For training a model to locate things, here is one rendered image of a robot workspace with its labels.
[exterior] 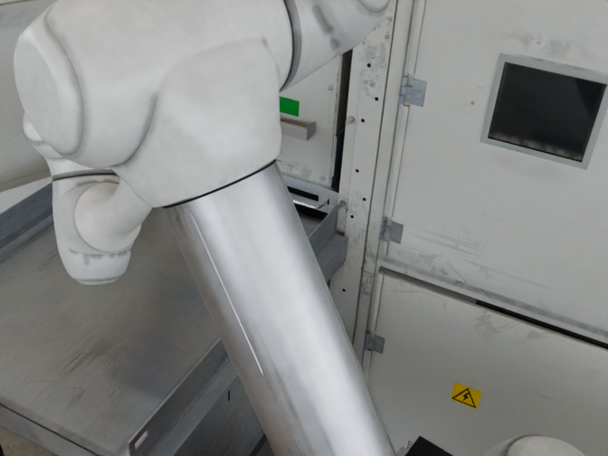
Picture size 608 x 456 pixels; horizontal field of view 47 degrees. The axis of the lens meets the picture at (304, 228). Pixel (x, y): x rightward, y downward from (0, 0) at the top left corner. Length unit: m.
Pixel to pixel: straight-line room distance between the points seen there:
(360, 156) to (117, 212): 0.57
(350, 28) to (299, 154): 0.90
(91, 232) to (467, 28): 0.67
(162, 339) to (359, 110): 0.55
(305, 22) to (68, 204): 0.58
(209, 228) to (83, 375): 0.70
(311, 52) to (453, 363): 1.06
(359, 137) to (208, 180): 0.86
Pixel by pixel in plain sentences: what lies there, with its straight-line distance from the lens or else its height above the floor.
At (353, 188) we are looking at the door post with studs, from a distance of 1.42.
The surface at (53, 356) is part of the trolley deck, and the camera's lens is 1.25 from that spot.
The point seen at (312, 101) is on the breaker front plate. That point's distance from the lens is 1.43.
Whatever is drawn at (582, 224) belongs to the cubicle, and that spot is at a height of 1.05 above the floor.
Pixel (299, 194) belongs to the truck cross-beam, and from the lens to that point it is 1.53.
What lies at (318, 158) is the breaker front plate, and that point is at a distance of 1.47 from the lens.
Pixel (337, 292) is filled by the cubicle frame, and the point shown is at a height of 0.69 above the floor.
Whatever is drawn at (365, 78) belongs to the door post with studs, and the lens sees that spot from 1.31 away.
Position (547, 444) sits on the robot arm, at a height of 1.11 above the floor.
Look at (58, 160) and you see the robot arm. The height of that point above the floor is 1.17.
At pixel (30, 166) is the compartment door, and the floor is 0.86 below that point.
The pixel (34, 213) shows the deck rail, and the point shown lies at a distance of 1.55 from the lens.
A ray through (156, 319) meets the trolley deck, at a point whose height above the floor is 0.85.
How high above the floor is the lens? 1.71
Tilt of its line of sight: 35 degrees down
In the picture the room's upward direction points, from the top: 4 degrees clockwise
